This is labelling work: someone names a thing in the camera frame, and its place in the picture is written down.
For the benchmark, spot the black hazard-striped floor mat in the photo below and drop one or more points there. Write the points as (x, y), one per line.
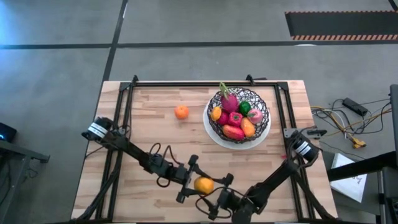
(342, 23)

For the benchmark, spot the round orange tangerine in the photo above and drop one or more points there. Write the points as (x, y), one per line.
(181, 112)

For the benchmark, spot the black power adapter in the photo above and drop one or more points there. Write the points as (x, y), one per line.
(355, 106)

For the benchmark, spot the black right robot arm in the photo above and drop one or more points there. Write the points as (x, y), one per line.
(273, 183)

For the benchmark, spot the yellow-orange mango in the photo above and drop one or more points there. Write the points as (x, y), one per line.
(247, 127)

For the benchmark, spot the red bell pepper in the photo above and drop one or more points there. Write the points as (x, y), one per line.
(235, 119)

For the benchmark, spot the black desk beam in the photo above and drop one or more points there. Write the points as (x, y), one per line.
(360, 166)

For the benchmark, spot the black device with light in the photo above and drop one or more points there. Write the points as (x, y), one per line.
(7, 132)

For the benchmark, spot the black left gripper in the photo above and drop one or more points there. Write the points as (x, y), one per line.
(184, 177)

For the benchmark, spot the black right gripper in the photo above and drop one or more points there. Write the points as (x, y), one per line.
(230, 202)

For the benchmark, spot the red strawberry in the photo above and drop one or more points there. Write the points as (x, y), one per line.
(222, 119)

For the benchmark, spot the grey side table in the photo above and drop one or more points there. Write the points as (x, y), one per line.
(18, 152)

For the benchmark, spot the small yellow-orange fruit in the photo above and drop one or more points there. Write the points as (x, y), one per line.
(216, 113)

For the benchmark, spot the small red tag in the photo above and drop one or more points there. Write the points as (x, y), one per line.
(284, 156)

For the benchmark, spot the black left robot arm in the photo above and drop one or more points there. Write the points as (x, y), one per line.
(133, 152)

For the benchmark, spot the white paper sheet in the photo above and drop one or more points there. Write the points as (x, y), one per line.
(349, 183)

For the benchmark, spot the red oblong mango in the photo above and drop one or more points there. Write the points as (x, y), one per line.
(233, 132)

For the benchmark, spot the grey cabinet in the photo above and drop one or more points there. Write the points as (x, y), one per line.
(390, 193)

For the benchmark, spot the black aluminium table frame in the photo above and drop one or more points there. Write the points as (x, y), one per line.
(202, 84)

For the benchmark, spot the grey metal bracket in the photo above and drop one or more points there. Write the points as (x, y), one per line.
(289, 133)

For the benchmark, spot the green lime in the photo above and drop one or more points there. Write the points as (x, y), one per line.
(244, 108)

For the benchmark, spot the pink peach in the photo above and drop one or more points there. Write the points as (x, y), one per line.
(256, 116)

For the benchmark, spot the large yellow mango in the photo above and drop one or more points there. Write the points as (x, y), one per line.
(204, 185)

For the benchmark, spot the pink dragon fruit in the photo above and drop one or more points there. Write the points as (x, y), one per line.
(229, 101)

